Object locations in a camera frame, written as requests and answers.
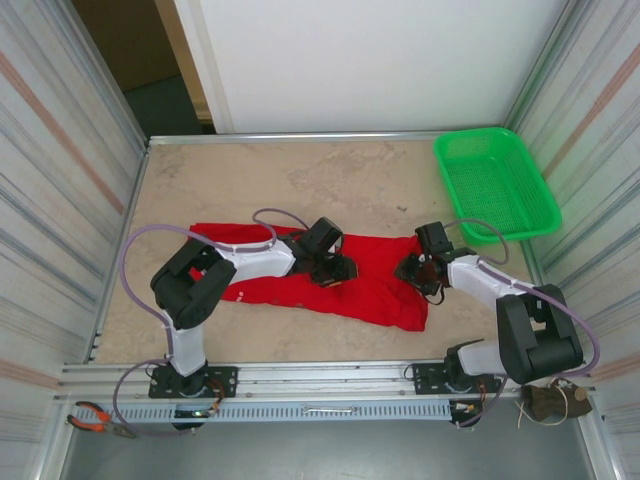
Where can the beige door frame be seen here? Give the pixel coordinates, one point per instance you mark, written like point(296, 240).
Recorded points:
point(181, 50)

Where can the aluminium mounting rail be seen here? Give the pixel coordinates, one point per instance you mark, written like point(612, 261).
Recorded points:
point(325, 374)

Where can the red t-shirt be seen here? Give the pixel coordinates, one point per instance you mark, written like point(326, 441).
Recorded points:
point(380, 300)

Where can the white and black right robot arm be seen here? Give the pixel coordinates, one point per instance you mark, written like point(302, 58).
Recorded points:
point(480, 280)

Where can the silver wrench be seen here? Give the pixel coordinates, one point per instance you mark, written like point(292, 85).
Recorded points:
point(330, 410)

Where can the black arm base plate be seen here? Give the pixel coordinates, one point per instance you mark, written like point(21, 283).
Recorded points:
point(427, 377)
point(225, 380)

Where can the small black controller board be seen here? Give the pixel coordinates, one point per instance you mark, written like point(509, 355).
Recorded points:
point(192, 416)
point(462, 407)

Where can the aluminium table frame bar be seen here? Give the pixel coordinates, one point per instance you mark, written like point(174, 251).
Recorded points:
point(300, 136)

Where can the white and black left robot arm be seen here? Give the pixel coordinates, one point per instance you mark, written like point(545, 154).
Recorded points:
point(255, 262)

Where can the green plastic mesh basket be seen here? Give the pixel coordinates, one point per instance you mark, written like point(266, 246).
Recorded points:
point(495, 190)

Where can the brown cloth pouch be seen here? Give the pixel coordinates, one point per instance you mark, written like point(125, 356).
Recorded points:
point(545, 402)

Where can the brown board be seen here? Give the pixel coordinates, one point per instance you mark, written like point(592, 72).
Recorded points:
point(130, 40)

